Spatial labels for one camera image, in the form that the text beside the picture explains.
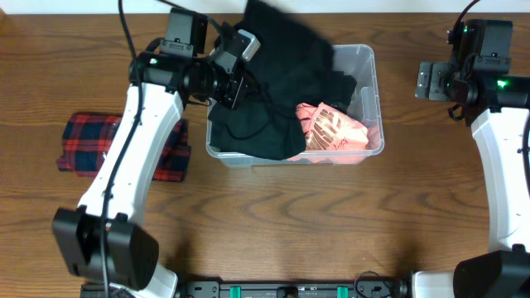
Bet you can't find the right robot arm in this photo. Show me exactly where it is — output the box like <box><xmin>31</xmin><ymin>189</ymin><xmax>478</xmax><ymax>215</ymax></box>
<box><xmin>409</xmin><ymin>19</ymin><xmax>529</xmax><ymax>297</ymax></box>

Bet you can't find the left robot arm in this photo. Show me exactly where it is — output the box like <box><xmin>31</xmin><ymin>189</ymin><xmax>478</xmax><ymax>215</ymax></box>
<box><xmin>52</xmin><ymin>6</ymin><xmax>261</xmax><ymax>297</ymax></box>

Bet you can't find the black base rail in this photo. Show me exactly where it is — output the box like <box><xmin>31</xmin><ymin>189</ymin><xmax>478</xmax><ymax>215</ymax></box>
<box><xmin>79</xmin><ymin>277</ymin><xmax>415</xmax><ymax>298</ymax></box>

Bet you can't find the red navy plaid shirt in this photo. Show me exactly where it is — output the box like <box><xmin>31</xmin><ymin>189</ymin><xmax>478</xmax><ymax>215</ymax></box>
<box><xmin>56</xmin><ymin>113</ymin><xmax>191</xmax><ymax>182</ymax></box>

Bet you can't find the black garment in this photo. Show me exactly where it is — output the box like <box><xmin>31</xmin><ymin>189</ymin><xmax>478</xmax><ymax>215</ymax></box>
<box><xmin>208</xmin><ymin>1</ymin><xmax>357</xmax><ymax>161</ymax></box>

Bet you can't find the pink shirt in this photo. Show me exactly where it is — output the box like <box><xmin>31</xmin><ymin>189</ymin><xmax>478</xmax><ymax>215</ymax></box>
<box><xmin>289</xmin><ymin>103</ymin><xmax>369</xmax><ymax>164</ymax></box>

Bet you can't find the clear plastic storage bin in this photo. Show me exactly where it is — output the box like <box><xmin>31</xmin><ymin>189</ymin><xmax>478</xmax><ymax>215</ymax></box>
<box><xmin>205</xmin><ymin>44</ymin><xmax>385</xmax><ymax>167</ymax></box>

